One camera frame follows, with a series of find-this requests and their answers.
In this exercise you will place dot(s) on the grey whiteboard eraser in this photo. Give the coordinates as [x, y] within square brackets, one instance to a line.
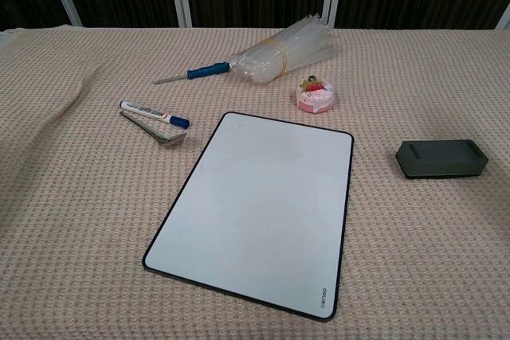
[438, 157]

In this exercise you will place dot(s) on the white whiteboard with black rim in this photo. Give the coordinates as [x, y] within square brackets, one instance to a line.
[247, 204]

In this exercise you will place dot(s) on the pink toy cake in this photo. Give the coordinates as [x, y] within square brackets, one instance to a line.
[315, 101]

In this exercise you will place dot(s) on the metal spoon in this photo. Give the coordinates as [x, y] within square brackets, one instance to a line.
[171, 141]

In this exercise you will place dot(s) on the yellow rubber band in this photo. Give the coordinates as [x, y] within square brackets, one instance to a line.
[284, 59]

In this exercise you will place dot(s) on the white marker with blue cap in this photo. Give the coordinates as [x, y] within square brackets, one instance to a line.
[147, 110]

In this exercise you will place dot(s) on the beige woven tablecloth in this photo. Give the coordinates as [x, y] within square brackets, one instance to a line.
[79, 216]

